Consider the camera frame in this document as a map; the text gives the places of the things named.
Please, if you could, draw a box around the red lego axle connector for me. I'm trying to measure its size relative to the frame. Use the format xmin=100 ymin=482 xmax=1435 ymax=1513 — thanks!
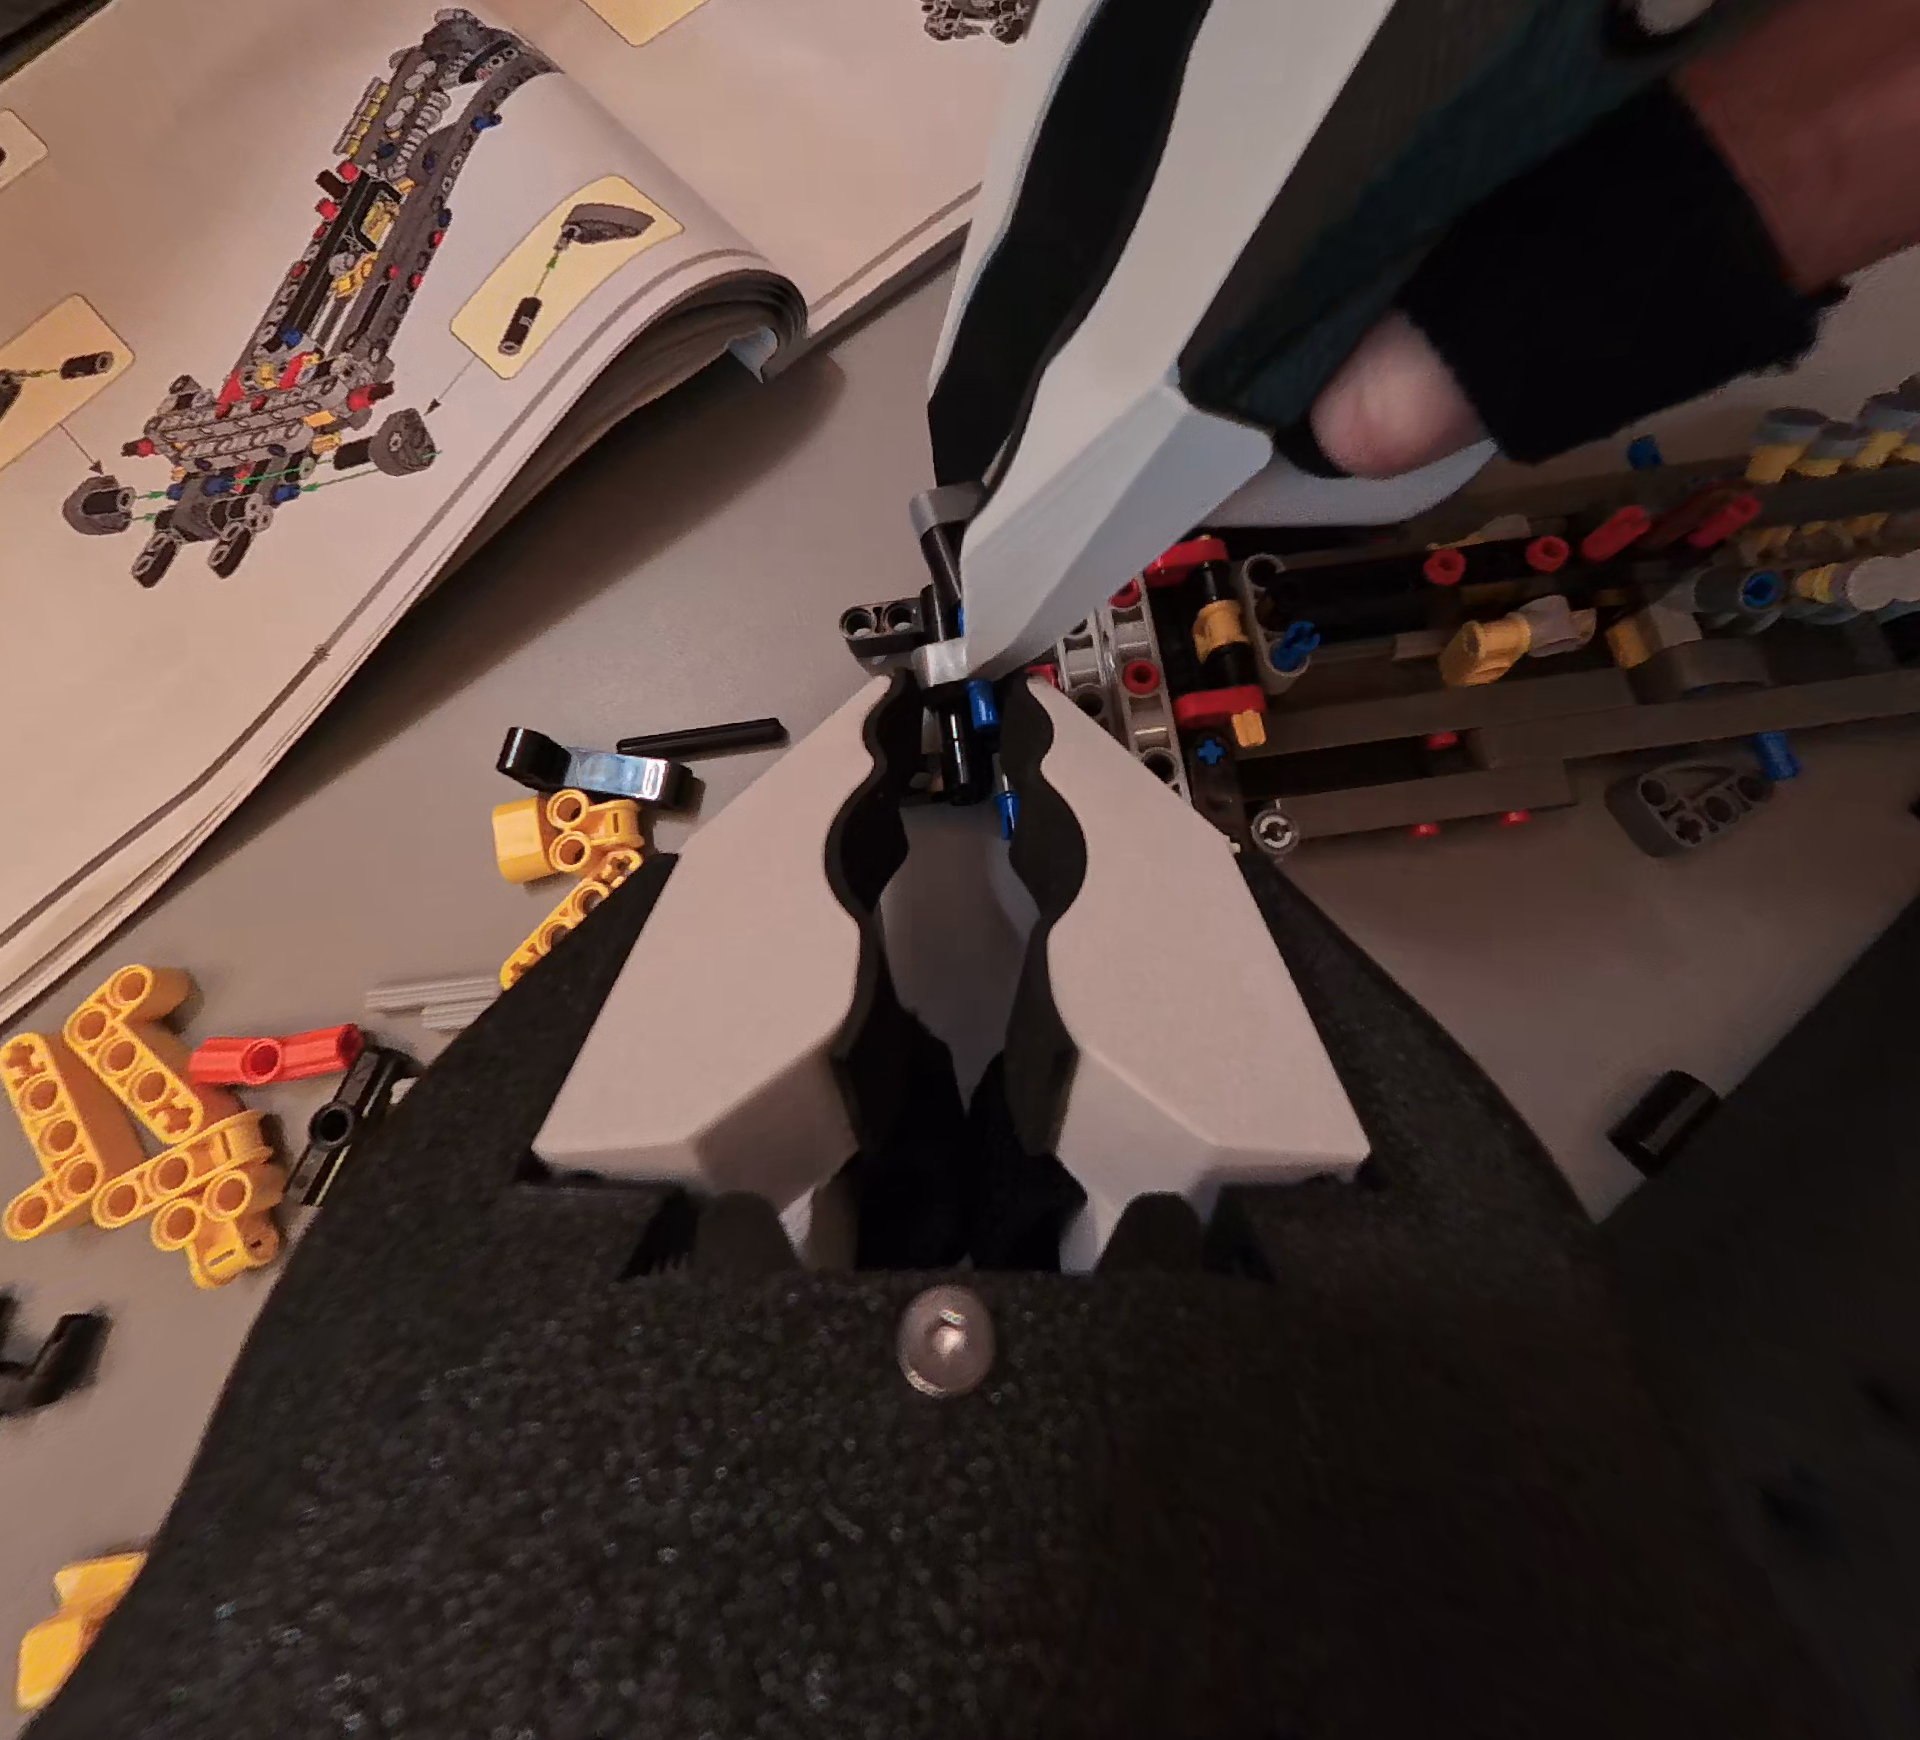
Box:
xmin=187 ymin=1025 xmax=364 ymax=1089

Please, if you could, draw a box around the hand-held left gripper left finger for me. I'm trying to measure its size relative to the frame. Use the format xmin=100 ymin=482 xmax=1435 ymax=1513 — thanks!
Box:
xmin=529 ymin=675 xmax=968 ymax=1273

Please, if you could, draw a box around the black lego axle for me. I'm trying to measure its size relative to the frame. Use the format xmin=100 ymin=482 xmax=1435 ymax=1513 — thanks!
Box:
xmin=615 ymin=718 xmax=787 ymax=758

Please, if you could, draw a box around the pile of yellow lego pieces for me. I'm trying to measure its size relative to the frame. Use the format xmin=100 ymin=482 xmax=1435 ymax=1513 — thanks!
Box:
xmin=0 ymin=787 xmax=651 ymax=1714

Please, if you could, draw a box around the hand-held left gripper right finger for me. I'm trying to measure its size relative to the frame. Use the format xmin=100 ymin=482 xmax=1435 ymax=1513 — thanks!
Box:
xmin=965 ymin=678 xmax=1373 ymax=1273

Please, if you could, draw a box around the dark grey lego cam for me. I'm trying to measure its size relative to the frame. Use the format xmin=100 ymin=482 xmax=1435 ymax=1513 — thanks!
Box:
xmin=1605 ymin=756 xmax=1776 ymax=862

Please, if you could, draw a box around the grey lego car chassis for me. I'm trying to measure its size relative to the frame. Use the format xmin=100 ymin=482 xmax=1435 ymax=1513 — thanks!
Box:
xmin=838 ymin=373 xmax=1920 ymax=862

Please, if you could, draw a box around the black curved lego liftarm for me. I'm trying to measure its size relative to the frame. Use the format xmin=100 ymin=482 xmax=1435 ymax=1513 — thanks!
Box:
xmin=499 ymin=727 xmax=701 ymax=810

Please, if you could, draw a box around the grey lego piece with connector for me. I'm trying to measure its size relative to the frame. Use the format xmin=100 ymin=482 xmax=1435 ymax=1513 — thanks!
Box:
xmin=909 ymin=485 xmax=998 ymax=645

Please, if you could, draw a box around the lego instruction booklet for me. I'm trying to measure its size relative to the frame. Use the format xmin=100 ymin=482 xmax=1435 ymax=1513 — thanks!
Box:
xmin=0 ymin=0 xmax=1112 ymax=1022

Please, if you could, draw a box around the black lego pin connector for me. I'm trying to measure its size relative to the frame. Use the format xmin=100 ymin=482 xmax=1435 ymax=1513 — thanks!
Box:
xmin=284 ymin=1047 xmax=425 ymax=1209

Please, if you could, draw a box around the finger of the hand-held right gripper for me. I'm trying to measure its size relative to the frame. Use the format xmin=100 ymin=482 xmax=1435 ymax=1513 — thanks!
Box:
xmin=958 ymin=0 xmax=1508 ymax=664
xmin=928 ymin=0 xmax=1325 ymax=492

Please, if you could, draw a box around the person's right hand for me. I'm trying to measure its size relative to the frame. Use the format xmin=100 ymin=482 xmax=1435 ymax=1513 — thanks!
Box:
xmin=1306 ymin=0 xmax=1920 ymax=485

